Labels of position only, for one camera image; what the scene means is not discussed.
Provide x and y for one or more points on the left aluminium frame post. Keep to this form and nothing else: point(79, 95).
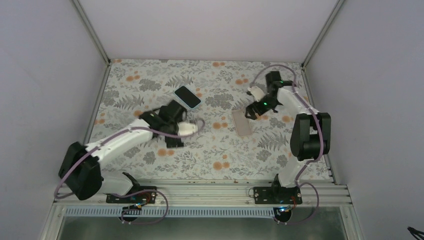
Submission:
point(91, 31)

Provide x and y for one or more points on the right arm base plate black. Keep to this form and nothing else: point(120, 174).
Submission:
point(277, 195)

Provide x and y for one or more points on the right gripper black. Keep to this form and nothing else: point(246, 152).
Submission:
point(249, 109)

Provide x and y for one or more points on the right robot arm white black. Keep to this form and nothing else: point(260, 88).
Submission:
point(311, 133)

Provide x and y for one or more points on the slotted cable duct grey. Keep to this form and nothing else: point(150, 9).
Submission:
point(173, 212)

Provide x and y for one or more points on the phone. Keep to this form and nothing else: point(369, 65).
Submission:
point(187, 97)

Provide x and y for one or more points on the right aluminium frame post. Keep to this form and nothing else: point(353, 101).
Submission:
point(324, 30)

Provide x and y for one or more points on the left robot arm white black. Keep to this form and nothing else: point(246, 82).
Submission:
point(81, 169)

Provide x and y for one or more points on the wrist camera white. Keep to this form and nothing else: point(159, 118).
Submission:
point(256, 92)
point(186, 129)

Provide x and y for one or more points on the aluminium frame post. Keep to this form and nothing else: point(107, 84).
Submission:
point(91, 31)
point(324, 30)

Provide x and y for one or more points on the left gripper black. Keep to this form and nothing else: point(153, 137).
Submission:
point(173, 142)

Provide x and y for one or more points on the aluminium mounting rail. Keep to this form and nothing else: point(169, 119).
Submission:
point(236, 193)

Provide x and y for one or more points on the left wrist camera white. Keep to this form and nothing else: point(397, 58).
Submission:
point(186, 129)

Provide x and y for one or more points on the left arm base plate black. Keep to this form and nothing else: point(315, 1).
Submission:
point(140, 198)

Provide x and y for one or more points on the beige phone case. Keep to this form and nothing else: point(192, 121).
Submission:
point(241, 123)

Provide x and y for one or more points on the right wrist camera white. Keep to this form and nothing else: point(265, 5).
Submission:
point(256, 92)

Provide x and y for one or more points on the floral patterned table mat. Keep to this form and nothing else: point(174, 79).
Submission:
point(135, 86)

